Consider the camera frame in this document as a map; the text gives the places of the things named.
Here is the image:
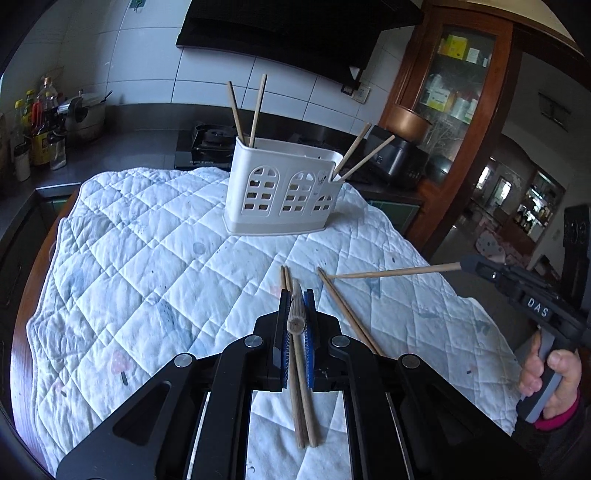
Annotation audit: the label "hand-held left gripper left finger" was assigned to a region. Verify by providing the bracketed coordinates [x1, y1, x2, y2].
[55, 287, 296, 480]

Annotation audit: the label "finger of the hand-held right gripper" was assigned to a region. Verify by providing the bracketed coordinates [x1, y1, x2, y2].
[459, 255, 561, 303]

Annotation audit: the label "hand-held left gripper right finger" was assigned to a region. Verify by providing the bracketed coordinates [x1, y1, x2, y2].
[302, 288, 542, 480]

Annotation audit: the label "white utensil holder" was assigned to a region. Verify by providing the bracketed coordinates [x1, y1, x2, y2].
[223, 137, 344, 236]

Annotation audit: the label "person's right forearm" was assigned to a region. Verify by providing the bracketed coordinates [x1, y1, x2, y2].
[512, 391, 591, 480]

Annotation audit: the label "person's right hand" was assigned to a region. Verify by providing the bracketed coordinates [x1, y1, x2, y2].
[517, 329, 583, 412]

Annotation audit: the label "green cabinet drawers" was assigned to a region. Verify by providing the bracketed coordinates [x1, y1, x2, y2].
[368, 198, 422, 237]

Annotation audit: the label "white quilted mat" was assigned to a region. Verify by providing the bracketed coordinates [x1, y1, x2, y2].
[25, 165, 519, 480]

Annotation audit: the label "black rice cooker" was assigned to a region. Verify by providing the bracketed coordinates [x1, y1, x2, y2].
[368, 124, 428, 188]

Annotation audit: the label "copper inner pot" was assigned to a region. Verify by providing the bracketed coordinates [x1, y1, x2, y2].
[386, 106, 433, 144]

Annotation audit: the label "white green box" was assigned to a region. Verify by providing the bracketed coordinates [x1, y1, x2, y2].
[424, 74, 452, 110]

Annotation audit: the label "wooden glass door cabinet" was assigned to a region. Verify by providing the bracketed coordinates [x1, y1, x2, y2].
[378, 0, 523, 260]

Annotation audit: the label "black gas stove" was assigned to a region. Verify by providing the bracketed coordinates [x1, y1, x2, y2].
[174, 121, 375, 185]

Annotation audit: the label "yellow box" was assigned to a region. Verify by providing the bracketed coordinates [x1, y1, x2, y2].
[438, 34, 468, 59]

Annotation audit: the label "dark kitchen counter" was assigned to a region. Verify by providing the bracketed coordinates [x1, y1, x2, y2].
[0, 104, 426, 217]

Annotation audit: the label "small clear jar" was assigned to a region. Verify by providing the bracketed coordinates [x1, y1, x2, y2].
[49, 133, 68, 171]

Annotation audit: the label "steel pot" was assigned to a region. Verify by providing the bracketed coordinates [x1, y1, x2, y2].
[64, 91, 112, 144]

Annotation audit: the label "yellow label jar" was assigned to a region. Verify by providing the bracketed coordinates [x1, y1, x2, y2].
[30, 131, 54, 166]

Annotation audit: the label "black range hood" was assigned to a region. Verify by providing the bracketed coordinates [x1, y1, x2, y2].
[175, 0, 426, 85]

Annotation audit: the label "white jar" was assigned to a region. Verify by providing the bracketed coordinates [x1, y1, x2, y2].
[12, 143, 33, 182]

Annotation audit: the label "yellow cap oil bottle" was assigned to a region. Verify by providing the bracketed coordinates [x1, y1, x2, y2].
[13, 98, 34, 141]

